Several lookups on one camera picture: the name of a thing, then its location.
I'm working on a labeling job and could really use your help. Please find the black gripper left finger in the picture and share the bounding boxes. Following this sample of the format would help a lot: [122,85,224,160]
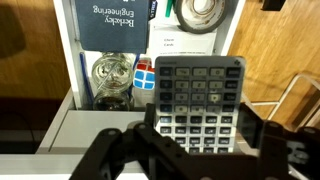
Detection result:
[69,103,214,180]

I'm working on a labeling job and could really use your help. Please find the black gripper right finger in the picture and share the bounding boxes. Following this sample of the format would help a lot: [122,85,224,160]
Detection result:
[238,103,320,180]

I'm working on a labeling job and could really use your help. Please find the grey button calculator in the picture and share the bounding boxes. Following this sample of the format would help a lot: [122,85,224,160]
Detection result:
[153,55,247,155]

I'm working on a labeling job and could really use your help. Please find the white open drawer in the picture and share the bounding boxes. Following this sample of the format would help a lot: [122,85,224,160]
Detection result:
[53,0,248,112]

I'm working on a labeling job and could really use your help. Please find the small dark glass jar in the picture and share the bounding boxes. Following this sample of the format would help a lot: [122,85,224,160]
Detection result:
[93,89,131,112]

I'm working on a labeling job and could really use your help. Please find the blue white small cube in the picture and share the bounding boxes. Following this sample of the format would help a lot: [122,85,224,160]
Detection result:
[132,59,157,91]

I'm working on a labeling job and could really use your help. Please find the clear glass jar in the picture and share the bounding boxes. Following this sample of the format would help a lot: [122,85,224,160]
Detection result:
[91,53,135,93]

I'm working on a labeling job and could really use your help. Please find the blue pen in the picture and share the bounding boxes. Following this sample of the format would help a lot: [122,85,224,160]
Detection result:
[79,52,95,110]

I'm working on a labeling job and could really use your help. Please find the white card box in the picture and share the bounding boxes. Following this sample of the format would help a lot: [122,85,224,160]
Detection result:
[148,22,218,58]

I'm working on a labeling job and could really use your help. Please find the blue Berkeley Engineering notebook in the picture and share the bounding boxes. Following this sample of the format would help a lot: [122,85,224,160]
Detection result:
[73,0,150,55]

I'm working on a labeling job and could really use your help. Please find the black labelled marker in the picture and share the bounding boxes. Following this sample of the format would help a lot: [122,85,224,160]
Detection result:
[147,0,158,22]

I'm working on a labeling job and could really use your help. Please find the grey tape roll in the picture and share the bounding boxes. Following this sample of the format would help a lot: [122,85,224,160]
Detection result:
[173,0,234,35]

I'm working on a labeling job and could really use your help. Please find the black stand foot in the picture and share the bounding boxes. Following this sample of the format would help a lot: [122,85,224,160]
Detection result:
[261,0,288,12]

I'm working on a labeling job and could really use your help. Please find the green pen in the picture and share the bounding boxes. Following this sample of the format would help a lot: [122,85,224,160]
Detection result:
[165,0,177,19]

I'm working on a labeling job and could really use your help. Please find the white ladder shelf frame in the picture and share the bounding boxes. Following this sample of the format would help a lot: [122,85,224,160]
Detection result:
[249,73,320,131]

